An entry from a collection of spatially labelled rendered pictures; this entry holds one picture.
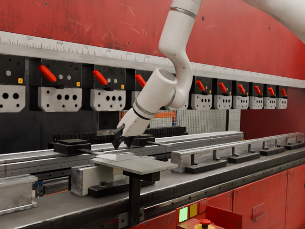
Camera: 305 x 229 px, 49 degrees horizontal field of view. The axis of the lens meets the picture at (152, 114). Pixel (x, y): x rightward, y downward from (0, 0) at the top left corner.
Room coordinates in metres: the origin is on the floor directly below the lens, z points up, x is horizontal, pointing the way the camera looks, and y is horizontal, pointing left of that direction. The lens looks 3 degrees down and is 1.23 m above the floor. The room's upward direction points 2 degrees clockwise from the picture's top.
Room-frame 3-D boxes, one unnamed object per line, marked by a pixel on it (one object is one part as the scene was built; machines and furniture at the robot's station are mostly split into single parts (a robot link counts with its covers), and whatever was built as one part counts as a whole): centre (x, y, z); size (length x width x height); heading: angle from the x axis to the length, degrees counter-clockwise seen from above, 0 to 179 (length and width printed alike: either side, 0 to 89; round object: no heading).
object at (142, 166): (1.17, 0.06, 1.00); 0.26 x 0.18 x 0.01; 47
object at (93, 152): (1.38, 0.28, 1.01); 0.26 x 0.12 x 0.05; 47
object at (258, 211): (1.92, -0.64, 0.58); 0.15 x 0.02 x 0.07; 137
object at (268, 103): (2.28, -0.77, 1.26); 0.15 x 0.09 x 0.17; 137
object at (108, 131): (1.28, 0.17, 1.13); 0.10 x 0.02 x 0.10; 137
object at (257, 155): (1.97, -0.56, 0.89); 0.30 x 0.05 x 0.03; 137
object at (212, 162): (1.68, -0.28, 0.89); 0.30 x 0.05 x 0.03; 137
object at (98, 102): (1.26, 0.19, 1.26); 0.15 x 0.09 x 0.17; 137
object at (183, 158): (2.20, -0.69, 0.92); 1.67 x 0.06 x 0.10; 137
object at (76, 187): (1.32, 0.13, 0.92); 0.39 x 0.06 x 0.10; 137
